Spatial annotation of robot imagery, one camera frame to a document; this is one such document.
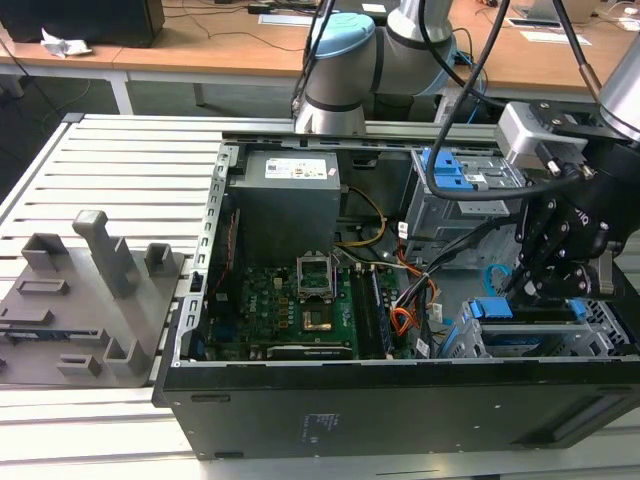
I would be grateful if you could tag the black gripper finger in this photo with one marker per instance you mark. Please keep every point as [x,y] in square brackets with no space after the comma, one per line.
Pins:
[542,230]
[570,282]

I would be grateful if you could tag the hard disk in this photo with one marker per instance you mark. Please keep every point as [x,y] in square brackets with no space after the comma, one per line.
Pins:
[492,309]

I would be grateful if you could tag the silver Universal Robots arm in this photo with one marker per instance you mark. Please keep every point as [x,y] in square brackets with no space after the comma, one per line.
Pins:
[345,65]

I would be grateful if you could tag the grey metal disk bay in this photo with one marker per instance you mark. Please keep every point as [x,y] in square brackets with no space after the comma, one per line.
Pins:
[590,340]

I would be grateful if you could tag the grey metal drive cage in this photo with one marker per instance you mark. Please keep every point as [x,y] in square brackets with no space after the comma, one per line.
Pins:
[450,220]

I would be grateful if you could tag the blue plastic cage latch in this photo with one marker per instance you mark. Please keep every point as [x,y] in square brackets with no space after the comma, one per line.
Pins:
[450,175]

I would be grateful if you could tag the white paper sheet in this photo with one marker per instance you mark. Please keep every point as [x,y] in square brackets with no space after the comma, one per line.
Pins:
[555,37]

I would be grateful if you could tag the black RAM sticks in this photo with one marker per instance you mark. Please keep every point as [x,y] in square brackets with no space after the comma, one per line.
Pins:
[367,315]

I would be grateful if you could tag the CPU socket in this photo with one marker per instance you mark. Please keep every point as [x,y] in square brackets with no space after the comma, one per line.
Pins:
[318,320]

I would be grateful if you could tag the black open PC case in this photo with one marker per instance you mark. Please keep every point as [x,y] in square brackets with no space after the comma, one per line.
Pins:
[350,415]

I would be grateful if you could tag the grey power supply unit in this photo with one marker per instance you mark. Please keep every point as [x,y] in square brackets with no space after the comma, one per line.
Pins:
[285,210]

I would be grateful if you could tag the black graphics card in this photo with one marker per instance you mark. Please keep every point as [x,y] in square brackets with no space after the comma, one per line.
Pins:
[310,351]

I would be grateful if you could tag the green motherboard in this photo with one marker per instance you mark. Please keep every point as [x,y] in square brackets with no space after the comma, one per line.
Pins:
[280,310]

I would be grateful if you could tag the wooden desk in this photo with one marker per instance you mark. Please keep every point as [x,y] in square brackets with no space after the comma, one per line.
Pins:
[225,45]

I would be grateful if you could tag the grey parts rack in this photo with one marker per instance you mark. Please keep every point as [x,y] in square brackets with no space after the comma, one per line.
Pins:
[75,325]

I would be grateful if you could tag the black computer box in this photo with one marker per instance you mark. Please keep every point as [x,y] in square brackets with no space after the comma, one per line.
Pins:
[80,20]

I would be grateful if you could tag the crumpled white paper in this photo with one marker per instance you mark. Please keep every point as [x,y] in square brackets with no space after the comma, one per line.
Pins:
[62,44]

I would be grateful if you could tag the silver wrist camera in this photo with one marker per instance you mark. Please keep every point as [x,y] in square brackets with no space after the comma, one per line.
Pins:
[522,132]

